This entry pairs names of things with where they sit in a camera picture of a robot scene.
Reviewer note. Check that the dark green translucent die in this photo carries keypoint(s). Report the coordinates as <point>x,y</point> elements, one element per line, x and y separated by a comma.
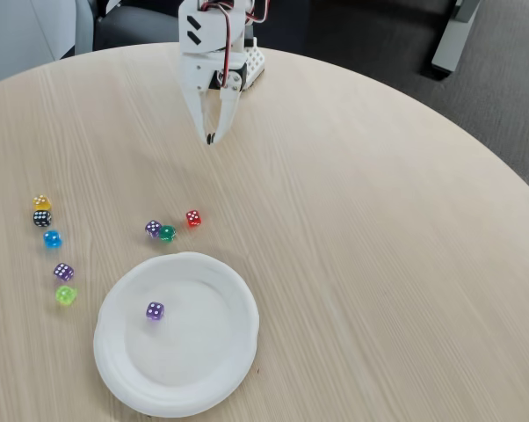
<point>167,233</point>

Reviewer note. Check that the yellow translucent die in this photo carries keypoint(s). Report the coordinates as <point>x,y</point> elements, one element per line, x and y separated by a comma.
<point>41,202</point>

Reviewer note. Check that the grey desk leg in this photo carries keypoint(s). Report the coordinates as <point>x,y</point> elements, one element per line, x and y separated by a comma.
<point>451,39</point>

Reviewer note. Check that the red translucent die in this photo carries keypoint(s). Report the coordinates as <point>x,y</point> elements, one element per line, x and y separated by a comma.
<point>193,218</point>

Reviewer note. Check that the purple translucent die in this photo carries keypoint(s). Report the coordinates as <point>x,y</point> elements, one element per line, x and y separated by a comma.
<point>152,228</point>
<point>155,310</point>
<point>63,272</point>

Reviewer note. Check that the dark grey chair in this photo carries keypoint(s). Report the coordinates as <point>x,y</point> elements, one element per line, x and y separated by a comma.
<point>132,26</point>

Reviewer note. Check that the black die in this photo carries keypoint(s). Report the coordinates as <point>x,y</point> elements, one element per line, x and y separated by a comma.
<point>41,218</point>

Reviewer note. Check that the white paper plate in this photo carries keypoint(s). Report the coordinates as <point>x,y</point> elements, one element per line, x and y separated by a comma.
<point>176,334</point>

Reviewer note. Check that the lime green translucent die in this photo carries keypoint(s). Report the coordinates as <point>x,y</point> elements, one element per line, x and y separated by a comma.
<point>65,295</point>

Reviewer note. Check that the blue translucent die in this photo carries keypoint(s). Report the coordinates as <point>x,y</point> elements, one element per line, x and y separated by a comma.
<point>52,239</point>

